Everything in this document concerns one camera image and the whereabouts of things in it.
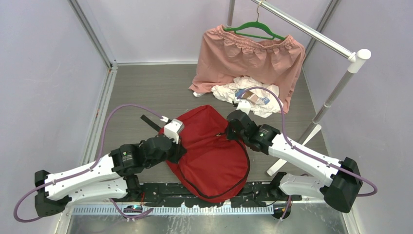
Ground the red backpack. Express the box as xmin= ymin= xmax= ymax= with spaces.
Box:
xmin=166 ymin=105 xmax=250 ymax=192

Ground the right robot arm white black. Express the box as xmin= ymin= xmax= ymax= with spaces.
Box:
xmin=226 ymin=110 xmax=363 ymax=213

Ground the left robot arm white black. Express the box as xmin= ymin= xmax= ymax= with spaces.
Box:
xmin=35 ymin=134 xmax=187 ymax=217

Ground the white crumpled cloth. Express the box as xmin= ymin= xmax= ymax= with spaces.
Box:
xmin=211 ymin=77 xmax=281 ymax=118

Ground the pink skirt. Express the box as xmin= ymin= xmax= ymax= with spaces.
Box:
xmin=189 ymin=25 xmax=305 ymax=113

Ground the green clothes hanger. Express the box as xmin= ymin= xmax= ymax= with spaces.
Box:
xmin=224 ymin=3 xmax=287 ymax=39

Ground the silver white clothes rack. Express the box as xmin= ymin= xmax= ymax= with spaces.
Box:
xmin=225 ymin=0 xmax=372 ymax=177

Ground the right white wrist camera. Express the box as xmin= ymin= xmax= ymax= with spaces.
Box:
xmin=233 ymin=99 xmax=251 ymax=115

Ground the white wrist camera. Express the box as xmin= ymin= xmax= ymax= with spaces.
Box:
xmin=233 ymin=99 xmax=251 ymax=115
xmin=161 ymin=116 xmax=185 ymax=144

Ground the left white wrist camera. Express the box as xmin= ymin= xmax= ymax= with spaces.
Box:
xmin=161 ymin=116 xmax=185 ymax=144

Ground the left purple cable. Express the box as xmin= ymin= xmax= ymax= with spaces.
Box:
xmin=13 ymin=104 xmax=170 ymax=223

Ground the purple cable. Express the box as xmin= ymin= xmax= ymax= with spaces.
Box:
xmin=13 ymin=104 xmax=170 ymax=223
xmin=234 ymin=86 xmax=378 ymax=197

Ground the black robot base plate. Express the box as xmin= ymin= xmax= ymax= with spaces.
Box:
xmin=114 ymin=181 xmax=288 ymax=208

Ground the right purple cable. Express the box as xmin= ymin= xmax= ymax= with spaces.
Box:
xmin=234 ymin=86 xmax=378 ymax=197

